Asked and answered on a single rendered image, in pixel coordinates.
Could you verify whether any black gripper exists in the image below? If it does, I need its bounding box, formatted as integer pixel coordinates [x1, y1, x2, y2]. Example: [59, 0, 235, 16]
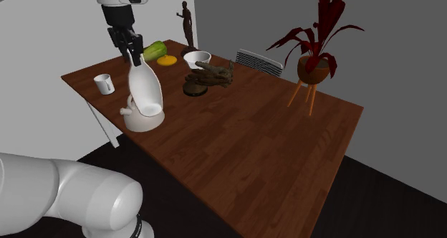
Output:
[100, 4, 145, 67]

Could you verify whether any white bottle vase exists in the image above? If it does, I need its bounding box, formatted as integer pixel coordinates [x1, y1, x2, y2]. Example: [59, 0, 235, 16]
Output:
[127, 49, 164, 118]

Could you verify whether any green cabbage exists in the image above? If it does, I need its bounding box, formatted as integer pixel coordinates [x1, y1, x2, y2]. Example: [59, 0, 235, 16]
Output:
[142, 40, 168, 62]

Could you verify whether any orange flat fruit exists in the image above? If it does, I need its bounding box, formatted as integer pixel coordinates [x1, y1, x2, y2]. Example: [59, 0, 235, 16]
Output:
[156, 54, 178, 67]

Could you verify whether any white mug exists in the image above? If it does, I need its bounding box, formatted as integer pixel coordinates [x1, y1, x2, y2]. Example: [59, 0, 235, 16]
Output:
[93, 73, 116, 96]

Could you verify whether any dark brown human figure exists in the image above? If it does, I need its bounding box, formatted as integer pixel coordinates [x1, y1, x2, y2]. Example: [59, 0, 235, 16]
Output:
[176, 0, 199, 57]

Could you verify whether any white bowl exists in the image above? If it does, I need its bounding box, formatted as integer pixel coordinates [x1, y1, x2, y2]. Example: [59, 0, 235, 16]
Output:
[183, 50, 213, 70]

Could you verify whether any white kettle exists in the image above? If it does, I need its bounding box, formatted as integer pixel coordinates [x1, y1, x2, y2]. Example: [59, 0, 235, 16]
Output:
[120, 93, 166, 133]

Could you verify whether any brown hand sculpture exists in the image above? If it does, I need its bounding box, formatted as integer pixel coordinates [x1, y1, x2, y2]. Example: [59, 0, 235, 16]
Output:
[182, 59, 235, 98]

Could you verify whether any white slatted chair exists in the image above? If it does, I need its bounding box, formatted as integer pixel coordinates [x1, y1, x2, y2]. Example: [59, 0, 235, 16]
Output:
[234, 49, 284, 78]

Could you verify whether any brown wooden table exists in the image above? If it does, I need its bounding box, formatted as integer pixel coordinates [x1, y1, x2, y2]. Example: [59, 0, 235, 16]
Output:
[60, 39, 365, 238]

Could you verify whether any red plant in brown pot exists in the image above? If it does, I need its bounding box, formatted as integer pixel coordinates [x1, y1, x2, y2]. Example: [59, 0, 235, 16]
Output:
[266, 0, 365, 118]

